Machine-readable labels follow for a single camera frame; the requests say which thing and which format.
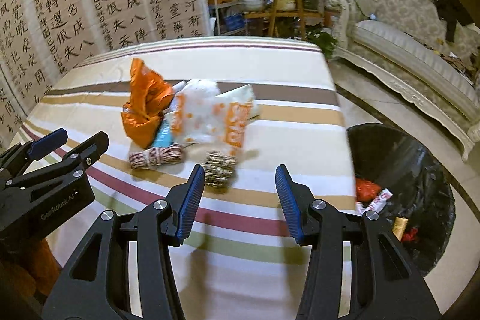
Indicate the wooden plant stand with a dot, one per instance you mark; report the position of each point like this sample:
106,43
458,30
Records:
279,9

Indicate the leafy green floor plant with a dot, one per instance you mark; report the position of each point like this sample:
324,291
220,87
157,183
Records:
322,42

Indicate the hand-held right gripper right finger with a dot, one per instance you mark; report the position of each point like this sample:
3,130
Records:
290,203

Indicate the white red snack packet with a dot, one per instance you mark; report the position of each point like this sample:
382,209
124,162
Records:
377,202

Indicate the orange brown cloth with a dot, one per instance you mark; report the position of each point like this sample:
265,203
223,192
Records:
33,267

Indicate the white orange-printed plastic bag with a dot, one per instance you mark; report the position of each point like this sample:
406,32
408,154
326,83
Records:
206,117

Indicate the black-lined trash bin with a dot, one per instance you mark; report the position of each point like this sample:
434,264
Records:
405,162

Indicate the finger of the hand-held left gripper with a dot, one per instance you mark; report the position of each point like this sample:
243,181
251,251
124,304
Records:
90,151
48,143

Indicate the small blue bottle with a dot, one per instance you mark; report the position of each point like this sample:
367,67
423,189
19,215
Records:
373,16

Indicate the white metal rack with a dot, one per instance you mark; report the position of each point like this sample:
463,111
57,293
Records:
228,20

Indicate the orange-red wrapper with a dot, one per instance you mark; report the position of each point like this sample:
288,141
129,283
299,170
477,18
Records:
366,189

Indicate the striped tablecloth table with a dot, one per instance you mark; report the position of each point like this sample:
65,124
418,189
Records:
270,125

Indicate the orange plastic bag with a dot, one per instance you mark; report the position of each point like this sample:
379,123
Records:
146,106

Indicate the long white paper packet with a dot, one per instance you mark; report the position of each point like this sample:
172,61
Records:
242,98

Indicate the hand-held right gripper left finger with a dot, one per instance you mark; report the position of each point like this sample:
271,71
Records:
189,207

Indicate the pile of papers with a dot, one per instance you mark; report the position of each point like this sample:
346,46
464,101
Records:
459,63

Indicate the ornate white sofa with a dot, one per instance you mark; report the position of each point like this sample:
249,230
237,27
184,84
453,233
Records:
405,50

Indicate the blue white packet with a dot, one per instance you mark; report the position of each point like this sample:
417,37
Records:
164,135

